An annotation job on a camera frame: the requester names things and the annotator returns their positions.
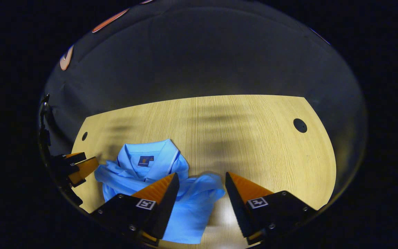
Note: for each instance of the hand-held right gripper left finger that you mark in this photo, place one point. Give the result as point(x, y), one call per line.
point(166, 207)

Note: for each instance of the light blue polo T-shirt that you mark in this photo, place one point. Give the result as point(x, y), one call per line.
point(192, 207)

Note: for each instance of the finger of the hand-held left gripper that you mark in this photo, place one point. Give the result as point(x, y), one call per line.
point(85, 169)
point(76, 158)

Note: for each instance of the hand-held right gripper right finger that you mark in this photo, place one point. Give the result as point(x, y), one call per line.
point(237, 204)

